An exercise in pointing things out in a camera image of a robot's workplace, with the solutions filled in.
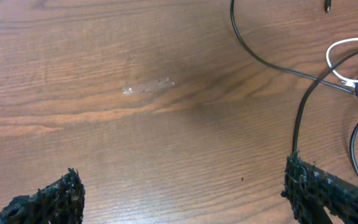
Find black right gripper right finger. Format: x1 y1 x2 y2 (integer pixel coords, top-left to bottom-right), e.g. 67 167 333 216
281 152 358 223

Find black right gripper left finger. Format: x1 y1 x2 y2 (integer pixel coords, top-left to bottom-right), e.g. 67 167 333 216
0 168 85 224

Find clear tape residue patch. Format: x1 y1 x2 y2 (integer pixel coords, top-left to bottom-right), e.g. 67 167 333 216
122 78 175 96

